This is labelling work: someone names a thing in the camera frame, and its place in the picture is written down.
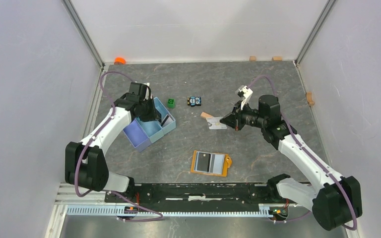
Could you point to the orange round cap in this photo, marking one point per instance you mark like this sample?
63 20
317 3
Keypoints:
119 60

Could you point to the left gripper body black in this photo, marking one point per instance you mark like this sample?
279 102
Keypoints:
148 112

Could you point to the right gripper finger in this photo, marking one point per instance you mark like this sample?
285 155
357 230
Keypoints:
231 122
233 114

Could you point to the blue three-compartment tray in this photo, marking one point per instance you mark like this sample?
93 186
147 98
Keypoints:
142 134

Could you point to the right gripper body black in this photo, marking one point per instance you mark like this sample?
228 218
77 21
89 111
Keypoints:
247 117

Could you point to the curved wooden piece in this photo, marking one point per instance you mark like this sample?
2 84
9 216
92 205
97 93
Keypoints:
309 98

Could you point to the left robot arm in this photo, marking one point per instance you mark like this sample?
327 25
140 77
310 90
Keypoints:
85 163

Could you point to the light blue cable duct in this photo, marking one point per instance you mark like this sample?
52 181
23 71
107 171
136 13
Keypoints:
121 210

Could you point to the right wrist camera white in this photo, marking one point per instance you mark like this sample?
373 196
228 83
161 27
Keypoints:
245 94

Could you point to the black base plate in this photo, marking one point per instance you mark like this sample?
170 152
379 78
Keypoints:
203 197

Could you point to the green toy brick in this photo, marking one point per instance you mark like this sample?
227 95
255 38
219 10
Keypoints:
171 103

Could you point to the small toy car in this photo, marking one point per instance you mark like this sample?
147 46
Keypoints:
194 101

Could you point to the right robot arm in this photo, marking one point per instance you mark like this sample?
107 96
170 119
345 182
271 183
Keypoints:
333 199

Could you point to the orange card holder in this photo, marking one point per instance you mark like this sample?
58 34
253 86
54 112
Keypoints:
219 164

